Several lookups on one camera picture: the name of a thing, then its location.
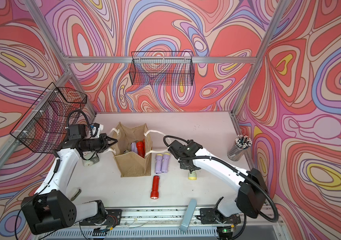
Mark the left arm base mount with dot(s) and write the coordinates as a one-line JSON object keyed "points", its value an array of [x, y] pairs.
{"points": [[111, 218]]}

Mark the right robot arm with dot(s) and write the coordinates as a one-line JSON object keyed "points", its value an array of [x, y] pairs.
{"points": [[251, 194]]}

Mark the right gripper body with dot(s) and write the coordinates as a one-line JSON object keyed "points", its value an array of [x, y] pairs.
{"points": [[188, 167]]}

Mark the left wire basket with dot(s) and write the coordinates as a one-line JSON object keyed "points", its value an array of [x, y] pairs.
{"points": [[44, 125]]}

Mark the burlap tote bag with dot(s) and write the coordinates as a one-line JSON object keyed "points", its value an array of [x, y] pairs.
{"points": [[129, 163]]}

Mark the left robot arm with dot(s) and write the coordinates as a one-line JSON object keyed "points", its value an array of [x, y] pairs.
{"points": [[49, 209]]}

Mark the back wire basket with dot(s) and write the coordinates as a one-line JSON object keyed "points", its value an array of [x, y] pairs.
{"points": [[162, 68]]}

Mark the red flashlight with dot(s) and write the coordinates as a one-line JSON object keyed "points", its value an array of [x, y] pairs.
{"points": [[155, 188], [141, 149]]}

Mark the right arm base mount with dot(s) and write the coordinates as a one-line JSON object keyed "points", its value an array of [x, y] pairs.
{"points": [[213, 216]]}

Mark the cup of pens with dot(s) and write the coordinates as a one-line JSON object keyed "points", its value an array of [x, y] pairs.
{"points": [[240, 145]]}

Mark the small green white device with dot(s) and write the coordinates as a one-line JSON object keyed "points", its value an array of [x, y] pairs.
{"points": [[92, 160]]}

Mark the green flashlight bottom row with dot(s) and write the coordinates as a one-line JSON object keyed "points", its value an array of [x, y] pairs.
{"points": [[192, 176]]}

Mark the wire basket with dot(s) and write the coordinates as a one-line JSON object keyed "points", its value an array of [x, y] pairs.
{"points": [[44, 125], [162, 68]]}

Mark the purple flashlight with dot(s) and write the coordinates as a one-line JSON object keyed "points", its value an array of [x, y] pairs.
{"points": [[165, 163], [158, 163], [134, 147]]}

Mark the grey blue bar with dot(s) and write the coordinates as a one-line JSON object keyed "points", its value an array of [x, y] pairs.
{"points": [[188, 215]]}

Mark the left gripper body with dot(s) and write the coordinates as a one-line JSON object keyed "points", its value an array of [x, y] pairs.
{"points": [[98, 145]]}

